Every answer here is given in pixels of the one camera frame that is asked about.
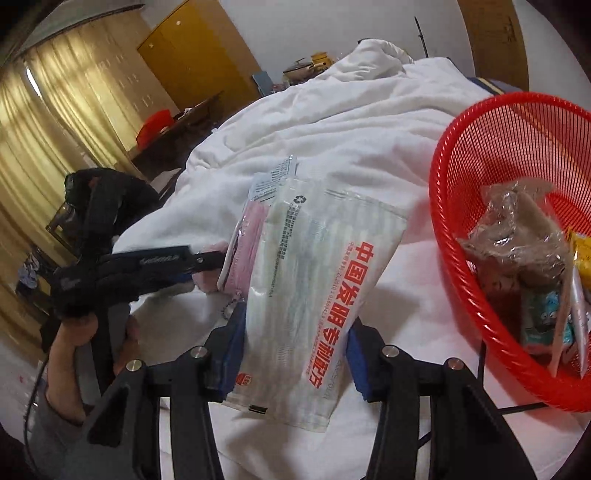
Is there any cooking pot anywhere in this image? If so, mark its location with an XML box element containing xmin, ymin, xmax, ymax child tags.
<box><xmin>283</xmin><ymin>58</ymin><xmax>319</xmax><ymax>86</ymax></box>

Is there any brown wooden door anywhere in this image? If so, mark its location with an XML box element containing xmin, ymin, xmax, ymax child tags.
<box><xmin>457</xmin><ymin>0</ymin><xmax>529</xmax><ymax>90</ymax></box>

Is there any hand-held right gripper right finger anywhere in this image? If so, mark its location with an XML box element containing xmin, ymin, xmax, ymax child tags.
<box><xmin>346</xmin><ymin>320</ymin><xmax>539</xmax><ymax>480</ymax></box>

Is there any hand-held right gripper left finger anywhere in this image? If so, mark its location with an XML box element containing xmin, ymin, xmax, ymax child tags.
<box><xmin>60</xmin><ymin>305</ymin><xmax>248</xmax><ymax>480</ymax></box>

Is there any blue patterned packet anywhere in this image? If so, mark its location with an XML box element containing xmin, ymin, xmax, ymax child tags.
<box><xmin>519</xmin><ymin>281</ymin><xmax>568</xmax><ymax>356</ymax></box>

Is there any blue bed sheet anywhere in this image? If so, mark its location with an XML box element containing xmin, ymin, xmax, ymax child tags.
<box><xmin>464</xmin><ymin>74</ymin><xmax>509</xmax><ymax>99</ymax></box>

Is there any person's left hand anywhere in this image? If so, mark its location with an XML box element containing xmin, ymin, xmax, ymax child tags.
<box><xmin>44</xmin><ymin>315</ymin><xmax>141</xmax><ymax>424</ymax></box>

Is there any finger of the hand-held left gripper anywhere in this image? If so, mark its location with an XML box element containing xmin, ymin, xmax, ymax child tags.
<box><xmin>104</xmin><ymin>246</ymin><xmax>228</xmax><ymax>277</ymax></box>
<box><xmin>139</xmin><ymin>272</ymin><xmax>197</xmax><ymax>289</ymax></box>

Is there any pink mask packet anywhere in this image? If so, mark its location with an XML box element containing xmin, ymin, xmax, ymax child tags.
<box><xmin>217</xmin><ymin>154</ymin><xmax>298</xmax><ymax>294</ymax></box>

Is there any silver hand cream tube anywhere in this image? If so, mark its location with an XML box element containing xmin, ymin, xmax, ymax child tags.
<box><xmin>549</xmin><ymin>263</ymin><xmax>588</xmax><ymax>379</ymax></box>

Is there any beige curtain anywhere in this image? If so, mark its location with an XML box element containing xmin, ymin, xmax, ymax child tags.
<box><xmin>0</xmin><ymin>14</ymin><xmax>154</xmax><ymax>365</ymax></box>

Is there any yellow crinkled packet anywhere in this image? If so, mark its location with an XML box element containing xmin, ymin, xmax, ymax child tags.
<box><xmin>566</xmin><ymin>228</ymin><xmax>591</xmax><ymax>352</ymax></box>

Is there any yellow wooden wardrobe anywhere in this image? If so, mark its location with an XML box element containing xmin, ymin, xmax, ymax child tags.
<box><xmin>137</xmin><ymin>0</ymin><xmax>262</xmax><ymax>114</ymax></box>

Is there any person's left forearm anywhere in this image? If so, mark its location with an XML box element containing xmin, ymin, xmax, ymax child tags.
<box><xmin>21</xmin><ymin>397</ymin><xmax>93</xmax><ymax>480</ymax></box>

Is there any white red-print mask packet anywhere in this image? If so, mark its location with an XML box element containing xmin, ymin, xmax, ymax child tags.
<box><xmin>224</xmin><ymin>173</ymin><xmax>409</xmax><ymax>432</ymax></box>

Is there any red bag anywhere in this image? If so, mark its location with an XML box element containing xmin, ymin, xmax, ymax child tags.
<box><xmin>135</xmin><ymin>109</ymin><xmax>175</xmax><ymax>142</ymax></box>

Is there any grey plush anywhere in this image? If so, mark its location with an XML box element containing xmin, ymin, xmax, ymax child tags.
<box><xmin>459</xmin><ymin>180</ymin><xmax>572</xmax><ymax>296</ymax></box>

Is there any bead key chain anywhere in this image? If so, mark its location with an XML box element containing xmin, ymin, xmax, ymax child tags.
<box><xmin>221</xmin><ymin>298</ymin><xmax>245</xmax><ymax>322</ymax></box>

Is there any black pole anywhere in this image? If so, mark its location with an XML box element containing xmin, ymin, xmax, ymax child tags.
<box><xmin>413</xmin><ymin>16</ymin><xmax>430</xmax><ymax>60</ymax></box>

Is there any red plastic mesh basket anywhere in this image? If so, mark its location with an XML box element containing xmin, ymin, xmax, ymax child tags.
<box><xmin>428</xmin><ymin>92</ymin><xmax>591</xmax><ymax>413</ymax></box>

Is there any white blanket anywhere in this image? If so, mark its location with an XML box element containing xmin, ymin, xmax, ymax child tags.
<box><xmin>111</xmin><ymin>39</ymin><xmax>591</xmax><ymax>480</ymax></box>

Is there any dark wooden desk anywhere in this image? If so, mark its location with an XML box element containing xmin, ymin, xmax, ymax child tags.
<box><xmin>129</xmin><ymin>90</ymin><xmax>227</xmax><ymax>182</ymax></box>

